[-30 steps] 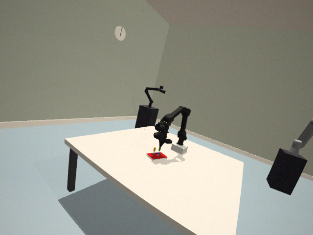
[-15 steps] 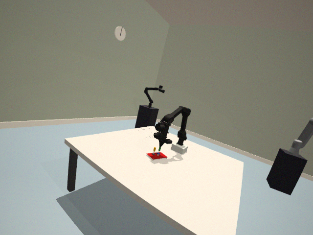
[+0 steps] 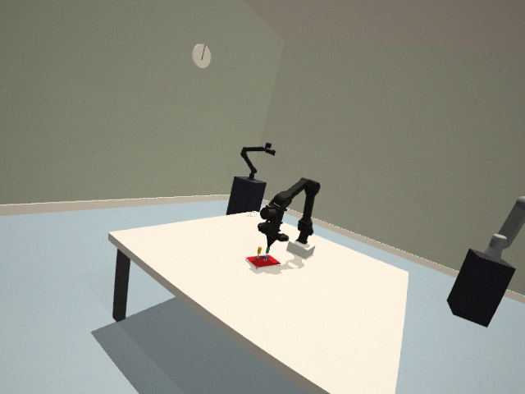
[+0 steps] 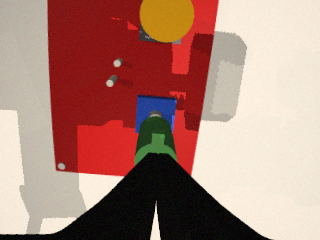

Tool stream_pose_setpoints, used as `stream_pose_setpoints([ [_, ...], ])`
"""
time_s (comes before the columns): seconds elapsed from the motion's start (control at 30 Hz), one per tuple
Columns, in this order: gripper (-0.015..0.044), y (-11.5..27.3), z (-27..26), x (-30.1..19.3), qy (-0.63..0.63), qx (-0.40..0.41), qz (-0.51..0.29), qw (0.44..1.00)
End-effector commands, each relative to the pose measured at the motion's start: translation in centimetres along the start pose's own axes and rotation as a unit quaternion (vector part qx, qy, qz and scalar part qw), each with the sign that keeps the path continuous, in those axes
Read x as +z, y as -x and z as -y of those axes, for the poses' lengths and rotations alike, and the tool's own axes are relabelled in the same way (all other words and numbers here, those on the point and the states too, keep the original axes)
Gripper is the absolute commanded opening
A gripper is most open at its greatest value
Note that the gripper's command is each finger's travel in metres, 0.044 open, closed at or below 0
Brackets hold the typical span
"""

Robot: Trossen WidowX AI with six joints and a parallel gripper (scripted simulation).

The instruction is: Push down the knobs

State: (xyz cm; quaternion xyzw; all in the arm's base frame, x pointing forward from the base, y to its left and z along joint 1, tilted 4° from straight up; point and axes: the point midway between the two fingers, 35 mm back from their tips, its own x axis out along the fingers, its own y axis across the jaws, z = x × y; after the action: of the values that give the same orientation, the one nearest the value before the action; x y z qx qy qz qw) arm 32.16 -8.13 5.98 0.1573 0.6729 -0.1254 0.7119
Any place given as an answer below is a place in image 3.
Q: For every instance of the red circuit board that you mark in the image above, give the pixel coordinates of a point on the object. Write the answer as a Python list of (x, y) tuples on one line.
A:
[(263, 260)]

